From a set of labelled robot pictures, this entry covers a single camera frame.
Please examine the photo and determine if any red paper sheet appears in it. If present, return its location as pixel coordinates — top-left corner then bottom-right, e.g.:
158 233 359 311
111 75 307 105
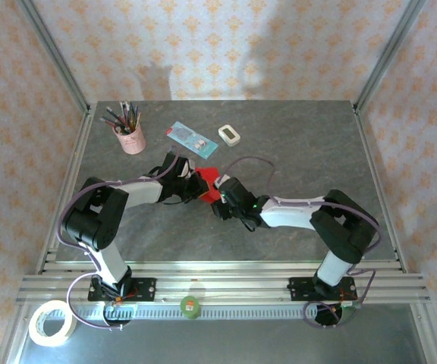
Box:
195 165 222 205

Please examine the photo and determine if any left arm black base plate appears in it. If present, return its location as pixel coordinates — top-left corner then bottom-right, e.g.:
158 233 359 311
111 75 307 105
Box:
87 278 157 303

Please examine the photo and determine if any left aluminium frame post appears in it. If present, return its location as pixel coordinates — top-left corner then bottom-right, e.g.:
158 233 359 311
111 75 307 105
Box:
15 0 93 113

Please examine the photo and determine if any aluminium frame post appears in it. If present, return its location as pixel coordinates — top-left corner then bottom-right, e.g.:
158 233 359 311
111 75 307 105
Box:
15 0 93 113
353 0 429 111

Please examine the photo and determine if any pink pencil cup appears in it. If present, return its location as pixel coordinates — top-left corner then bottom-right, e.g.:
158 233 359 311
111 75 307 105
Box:
112 123 147 155

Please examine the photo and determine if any left aluminium side rail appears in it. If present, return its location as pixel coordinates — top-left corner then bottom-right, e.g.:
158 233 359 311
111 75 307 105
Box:
34 104 98 275

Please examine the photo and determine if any right aluminium side rail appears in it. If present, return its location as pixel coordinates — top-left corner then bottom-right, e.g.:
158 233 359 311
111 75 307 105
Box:
352 104 410 275

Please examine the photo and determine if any white digital timer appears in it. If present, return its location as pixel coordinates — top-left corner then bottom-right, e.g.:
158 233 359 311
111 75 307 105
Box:
218 124 241 148

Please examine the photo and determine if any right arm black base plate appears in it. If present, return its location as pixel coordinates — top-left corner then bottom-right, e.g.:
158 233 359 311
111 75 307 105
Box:
288 276 357 303

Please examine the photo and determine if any grey slotted cable duct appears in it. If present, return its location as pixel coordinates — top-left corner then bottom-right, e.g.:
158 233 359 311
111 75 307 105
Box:
72 305 351 320

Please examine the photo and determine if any wide aluminium profile beam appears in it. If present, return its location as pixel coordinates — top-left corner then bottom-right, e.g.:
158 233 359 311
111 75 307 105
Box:
15 272 432 306

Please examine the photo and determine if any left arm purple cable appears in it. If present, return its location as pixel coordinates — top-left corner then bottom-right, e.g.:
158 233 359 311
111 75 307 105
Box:
58 146 181 330

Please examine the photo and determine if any aluminium side rail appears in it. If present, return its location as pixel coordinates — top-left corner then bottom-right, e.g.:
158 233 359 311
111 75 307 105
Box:
34 104 98 275
352 104 410 275

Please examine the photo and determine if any blue sticker packet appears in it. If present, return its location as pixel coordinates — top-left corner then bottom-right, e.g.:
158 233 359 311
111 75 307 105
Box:
165 121 219 159

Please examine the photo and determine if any right aluminium frame post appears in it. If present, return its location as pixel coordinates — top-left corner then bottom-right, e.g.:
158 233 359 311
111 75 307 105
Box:
353 0 429 111

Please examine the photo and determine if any green tape roll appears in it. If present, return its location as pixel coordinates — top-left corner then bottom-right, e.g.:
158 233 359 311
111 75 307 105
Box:
179 295 202 320

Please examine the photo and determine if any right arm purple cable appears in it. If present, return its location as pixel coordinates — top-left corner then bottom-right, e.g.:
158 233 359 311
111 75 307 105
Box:
222 156 382 330

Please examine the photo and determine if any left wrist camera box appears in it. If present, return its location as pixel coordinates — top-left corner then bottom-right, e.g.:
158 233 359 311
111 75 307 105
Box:
181 158 197 180

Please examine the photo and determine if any narrow aluminium cross rail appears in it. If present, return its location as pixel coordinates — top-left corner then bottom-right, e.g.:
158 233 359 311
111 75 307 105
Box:
35 259 409 275

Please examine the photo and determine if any white masking tape roll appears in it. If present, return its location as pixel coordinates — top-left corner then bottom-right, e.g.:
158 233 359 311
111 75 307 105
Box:
28 300 78 348

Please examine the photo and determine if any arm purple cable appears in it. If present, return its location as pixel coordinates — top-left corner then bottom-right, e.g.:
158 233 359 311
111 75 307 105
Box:
222 156 382 330
58 146 181 330

